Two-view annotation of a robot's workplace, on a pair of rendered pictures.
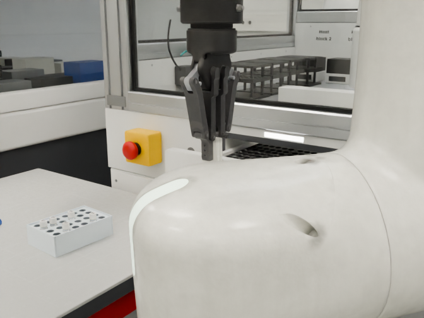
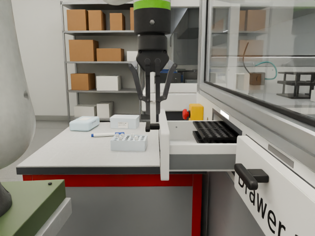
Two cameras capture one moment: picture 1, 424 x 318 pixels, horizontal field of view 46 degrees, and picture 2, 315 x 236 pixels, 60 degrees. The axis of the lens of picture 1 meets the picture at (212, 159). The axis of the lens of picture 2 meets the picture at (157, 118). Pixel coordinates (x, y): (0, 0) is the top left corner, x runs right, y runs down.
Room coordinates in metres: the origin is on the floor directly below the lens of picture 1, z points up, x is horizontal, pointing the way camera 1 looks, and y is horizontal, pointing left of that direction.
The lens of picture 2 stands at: (0.35, -0.59, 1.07)
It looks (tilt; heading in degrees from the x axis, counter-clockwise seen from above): 11 degrees down; 54
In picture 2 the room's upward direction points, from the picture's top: straight up
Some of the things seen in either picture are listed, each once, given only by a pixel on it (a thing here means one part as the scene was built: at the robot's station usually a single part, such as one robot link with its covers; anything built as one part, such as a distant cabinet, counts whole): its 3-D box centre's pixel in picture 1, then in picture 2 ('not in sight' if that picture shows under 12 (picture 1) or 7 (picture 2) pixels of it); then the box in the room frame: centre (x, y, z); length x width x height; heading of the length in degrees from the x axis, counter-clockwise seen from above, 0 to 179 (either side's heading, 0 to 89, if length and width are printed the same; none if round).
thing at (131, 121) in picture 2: not in sight; (125, 121); (0.99, 0.55, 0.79); 0.13 x 0.09 x 0.05; 137
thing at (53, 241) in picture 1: (70, 229); (129, 142); (0.84, 0.25, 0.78); 0.12 x 0.08 x 0.04; 141
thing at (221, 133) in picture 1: (216, 101); (157, 80); (0.78, -0.01, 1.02); 0.04 x 0.01 x 0.11; 55
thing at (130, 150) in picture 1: (131, 149); (186, 114); (1.04, 0.17, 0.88); 0.04 x 0.03 x 0.04; 55
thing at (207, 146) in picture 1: (204, 145); (144, 104); (0.75, 0.01, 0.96); 0.03 x 0.01 x 0.05; 145
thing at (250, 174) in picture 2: not in sight; (253, 175); (0.69, -0.37, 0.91); 0.07 x 0.04 x 0.01; 55
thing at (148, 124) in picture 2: not in sight; (152, 126); (0.75, -0.02, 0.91); 0.07 x 0.04 x 0.01; 55
